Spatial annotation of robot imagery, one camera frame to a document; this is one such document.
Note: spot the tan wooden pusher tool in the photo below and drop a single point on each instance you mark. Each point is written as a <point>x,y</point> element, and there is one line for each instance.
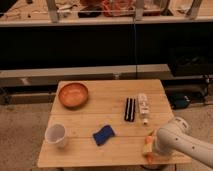
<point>148,145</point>

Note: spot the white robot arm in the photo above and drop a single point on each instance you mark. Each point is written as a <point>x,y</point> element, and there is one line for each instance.
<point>174,136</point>

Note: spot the blue sponge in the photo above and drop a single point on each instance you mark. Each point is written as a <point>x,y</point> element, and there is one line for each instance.
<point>103,135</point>

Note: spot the wooden table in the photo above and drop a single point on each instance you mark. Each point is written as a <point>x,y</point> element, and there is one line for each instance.
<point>106,106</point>

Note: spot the black rectangular case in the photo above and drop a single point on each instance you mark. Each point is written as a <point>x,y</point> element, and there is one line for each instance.
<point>129,115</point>

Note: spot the dark bag on floor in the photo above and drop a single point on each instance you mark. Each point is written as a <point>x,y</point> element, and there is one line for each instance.
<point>179,101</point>

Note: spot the orange wooden bowl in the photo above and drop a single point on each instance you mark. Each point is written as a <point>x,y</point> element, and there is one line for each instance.
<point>73,95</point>

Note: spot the white plastic cup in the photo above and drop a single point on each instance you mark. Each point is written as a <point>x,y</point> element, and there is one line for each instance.
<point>56,135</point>

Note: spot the white tube bottle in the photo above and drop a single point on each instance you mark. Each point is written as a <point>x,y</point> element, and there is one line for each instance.
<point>143,108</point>

